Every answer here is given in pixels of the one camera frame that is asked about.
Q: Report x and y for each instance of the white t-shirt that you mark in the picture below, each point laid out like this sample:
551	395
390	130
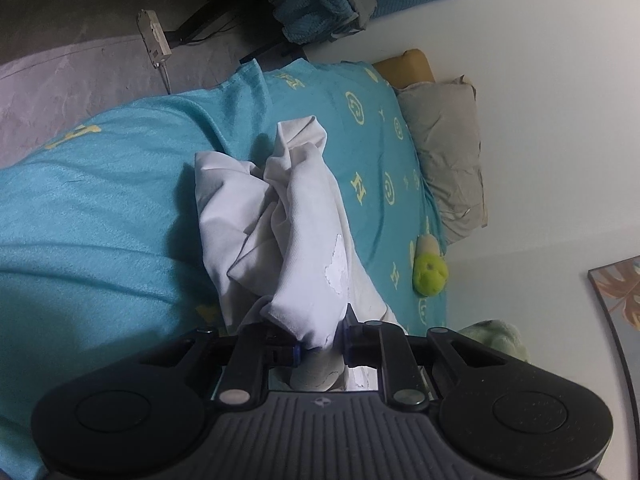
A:
305	220

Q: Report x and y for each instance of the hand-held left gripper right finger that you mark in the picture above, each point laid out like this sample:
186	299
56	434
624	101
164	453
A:
346	352

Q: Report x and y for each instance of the green plush toy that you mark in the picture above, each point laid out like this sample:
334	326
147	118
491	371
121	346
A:
430	272

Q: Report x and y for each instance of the pale green fleece blanket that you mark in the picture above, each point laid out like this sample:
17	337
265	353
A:
492	335

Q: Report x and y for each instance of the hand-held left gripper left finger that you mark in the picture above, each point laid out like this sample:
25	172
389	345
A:
296	355

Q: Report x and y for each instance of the framed leaf picture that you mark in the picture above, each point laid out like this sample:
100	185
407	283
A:
620	300

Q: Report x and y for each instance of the dark wooden table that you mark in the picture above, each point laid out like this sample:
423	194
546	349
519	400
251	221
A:
200	24

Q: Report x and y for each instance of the teal printed bed sheet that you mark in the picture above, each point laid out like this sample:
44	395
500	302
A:
100	220

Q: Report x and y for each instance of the white power strip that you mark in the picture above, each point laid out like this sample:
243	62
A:
154	35

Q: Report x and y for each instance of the grey pillow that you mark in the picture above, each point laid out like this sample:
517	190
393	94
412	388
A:
445	160

